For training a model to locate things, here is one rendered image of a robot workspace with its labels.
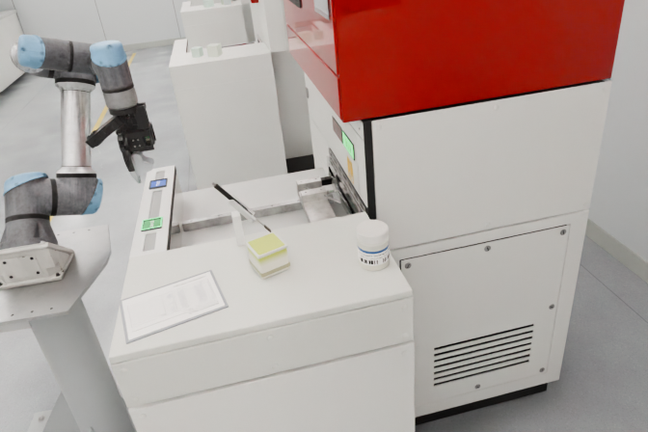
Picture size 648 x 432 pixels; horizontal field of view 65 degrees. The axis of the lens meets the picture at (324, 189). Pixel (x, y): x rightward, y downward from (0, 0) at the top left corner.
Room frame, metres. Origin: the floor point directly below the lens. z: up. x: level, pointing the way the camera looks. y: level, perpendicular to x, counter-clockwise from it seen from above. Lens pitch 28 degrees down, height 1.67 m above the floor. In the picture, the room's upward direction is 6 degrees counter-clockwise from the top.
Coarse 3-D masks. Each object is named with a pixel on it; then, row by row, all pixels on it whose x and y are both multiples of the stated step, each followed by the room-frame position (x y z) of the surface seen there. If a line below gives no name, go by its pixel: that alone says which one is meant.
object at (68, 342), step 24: (72, 312) 1.24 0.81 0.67; (48, 336) 1.19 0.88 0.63; (72, 336) 1.22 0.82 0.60; (48, 360) 1.20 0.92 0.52; (72, 360) 1.20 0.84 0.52; (96, 360) 1.25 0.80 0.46; (72, 384) 1.19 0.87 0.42; (96, 384) 1.22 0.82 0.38; (72, 408) 1.20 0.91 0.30; (96, 408) 1.20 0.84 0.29; (120, 408) 1.26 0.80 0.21
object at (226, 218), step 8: (296, 200) 1.49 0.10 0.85; (328, 200) 1.49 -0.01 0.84; (256, 208) 1.45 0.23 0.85; (264, 208) 1.45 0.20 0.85; (272, 208) 1.45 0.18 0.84; (280, 208) 1.46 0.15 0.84; (288, 208) 1.46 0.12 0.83; (296, 208) 1.47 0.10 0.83; (208, 216) 1.44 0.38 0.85; (216, 216) 1.43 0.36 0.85; (224, 216) 1.43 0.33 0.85; (240, 216) 1.44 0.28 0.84; (256, 216) 1.45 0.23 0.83; (264, 216) 1.45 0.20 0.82; (184, 224) 1.41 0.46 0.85; (192, 224) 1.41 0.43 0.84; (200, 224) 1.41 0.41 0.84; (208, 224) 1.42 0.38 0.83; (216, 224) 1.42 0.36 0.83; (224, 224) 1.43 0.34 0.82
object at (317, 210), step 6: (300, 198) 1.46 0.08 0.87; (306, 204) 1.39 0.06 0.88; (312, 204) 1.39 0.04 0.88; (318, 204) 1.39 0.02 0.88; (324, 204) 1.38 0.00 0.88; (330, 204) 1.38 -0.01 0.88; (306, 210) 1.36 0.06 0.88; (312, 210) 1.35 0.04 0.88; (318, 210) 1.35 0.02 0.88; (324, 210) 1.35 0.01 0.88; (330, 210) 1.34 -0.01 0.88; (306, 216) 1.37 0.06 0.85; (312, 216) 1.32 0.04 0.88; (318, 216) 1.32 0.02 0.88; (324, 216) 1.31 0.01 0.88; (330, 216) 1.31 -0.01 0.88
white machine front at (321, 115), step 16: (320, 96) 1.68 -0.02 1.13; (320, 112) 1.71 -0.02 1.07; (320, 128) 1.74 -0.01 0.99; (352, 128) 1.27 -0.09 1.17; (368, 128) 1.18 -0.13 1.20; (320, 144) 1.78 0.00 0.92; (336, 144) 1.50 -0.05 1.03; (352, 144) 1.27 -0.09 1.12; (368, 144) 1.18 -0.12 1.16; (320, 160) 1.82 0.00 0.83; (352, 160) 1.29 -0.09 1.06; (368, 160) 1.18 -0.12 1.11; (368, 176) 1.18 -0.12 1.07; (368, 192) 1.18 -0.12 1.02; (368, 208) 1.18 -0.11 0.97
